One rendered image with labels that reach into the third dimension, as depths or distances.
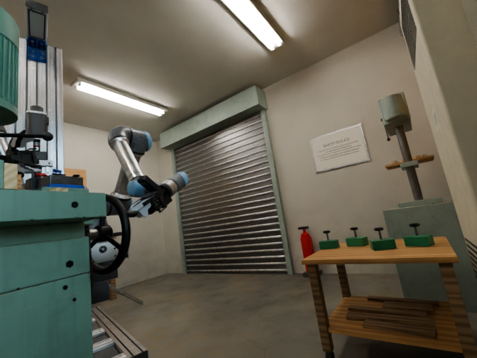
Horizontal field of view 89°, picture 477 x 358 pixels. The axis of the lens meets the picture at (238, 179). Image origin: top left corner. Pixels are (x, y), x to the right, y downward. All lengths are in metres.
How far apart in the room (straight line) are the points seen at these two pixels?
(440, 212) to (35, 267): 2.16
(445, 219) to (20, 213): 2.19
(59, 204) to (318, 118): 3.12
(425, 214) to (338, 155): 1.37
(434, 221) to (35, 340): 2.14
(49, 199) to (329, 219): 2.97
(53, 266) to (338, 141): 3.02
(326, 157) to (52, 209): 2.98
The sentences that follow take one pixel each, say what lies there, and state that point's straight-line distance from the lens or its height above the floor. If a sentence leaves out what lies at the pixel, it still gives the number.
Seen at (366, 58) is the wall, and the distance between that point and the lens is 3.54.
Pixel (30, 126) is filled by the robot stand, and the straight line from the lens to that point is 1.73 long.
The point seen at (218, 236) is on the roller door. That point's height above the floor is 0.60.
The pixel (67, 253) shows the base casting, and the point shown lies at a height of 0.76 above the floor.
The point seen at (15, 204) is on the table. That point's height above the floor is 0.87.
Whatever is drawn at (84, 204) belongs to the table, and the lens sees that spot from 0.66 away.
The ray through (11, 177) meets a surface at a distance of 0.62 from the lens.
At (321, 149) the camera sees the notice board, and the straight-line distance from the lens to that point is 3.29.
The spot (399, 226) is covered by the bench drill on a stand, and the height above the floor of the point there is 0.57.
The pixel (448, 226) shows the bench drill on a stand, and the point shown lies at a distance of 2.19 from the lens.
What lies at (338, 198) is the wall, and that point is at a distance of 3.20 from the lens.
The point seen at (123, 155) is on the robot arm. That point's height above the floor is 1.17.
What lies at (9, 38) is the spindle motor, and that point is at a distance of 1.03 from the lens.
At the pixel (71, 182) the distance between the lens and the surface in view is 0.94.
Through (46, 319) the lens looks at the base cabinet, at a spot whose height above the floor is 0.64.
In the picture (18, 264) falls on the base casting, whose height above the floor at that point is 0.76.
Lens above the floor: 0.78
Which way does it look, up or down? 10 degrees up
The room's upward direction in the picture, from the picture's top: 8 degrees counter-clockwise
